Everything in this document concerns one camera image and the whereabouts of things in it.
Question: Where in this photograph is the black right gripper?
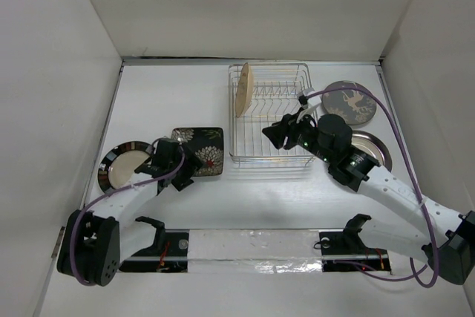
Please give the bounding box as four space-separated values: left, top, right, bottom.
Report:
261 107 334 165

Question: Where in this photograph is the black square floral plate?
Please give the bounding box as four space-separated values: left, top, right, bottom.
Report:
171 127 224 177

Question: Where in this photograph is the beige bird-painted plate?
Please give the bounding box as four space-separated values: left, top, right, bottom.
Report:
235 62 254 117

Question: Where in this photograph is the grey deer-patterned plate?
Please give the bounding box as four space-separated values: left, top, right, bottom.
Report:
321 81 377 125

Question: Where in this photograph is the bronze-rimmed cream plate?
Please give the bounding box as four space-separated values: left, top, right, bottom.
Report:
352 131 393 171

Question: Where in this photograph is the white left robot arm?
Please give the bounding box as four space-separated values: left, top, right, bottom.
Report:
56 137 203 287

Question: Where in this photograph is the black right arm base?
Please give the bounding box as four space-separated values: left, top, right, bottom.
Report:
313 230 391 272

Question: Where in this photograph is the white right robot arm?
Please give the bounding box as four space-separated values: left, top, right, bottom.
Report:
262 114 474 285

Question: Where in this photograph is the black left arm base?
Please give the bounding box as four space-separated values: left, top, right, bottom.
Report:
119 230 189 273

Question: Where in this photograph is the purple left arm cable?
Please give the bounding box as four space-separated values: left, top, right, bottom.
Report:
70 144 186 287

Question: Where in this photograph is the metal wire dish rack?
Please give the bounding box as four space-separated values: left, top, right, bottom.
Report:
229 62 314 169

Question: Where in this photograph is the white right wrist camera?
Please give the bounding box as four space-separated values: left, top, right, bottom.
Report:
298 87 321 111

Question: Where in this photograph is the foil-taped front rail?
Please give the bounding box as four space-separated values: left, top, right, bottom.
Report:
187 229 323 275

